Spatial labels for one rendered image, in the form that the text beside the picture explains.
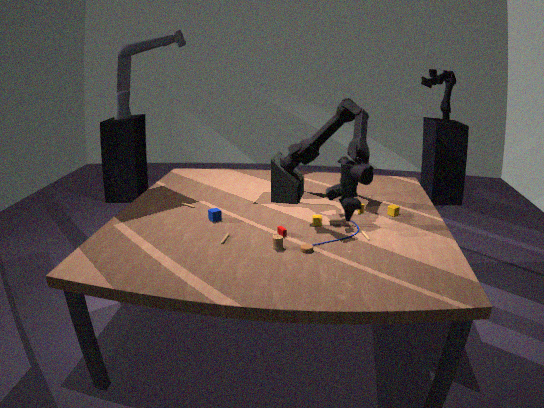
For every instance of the round wooden button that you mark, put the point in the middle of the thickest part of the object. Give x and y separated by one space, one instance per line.
307 248

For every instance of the small blue cube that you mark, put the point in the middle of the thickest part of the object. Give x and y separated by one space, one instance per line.
214 214

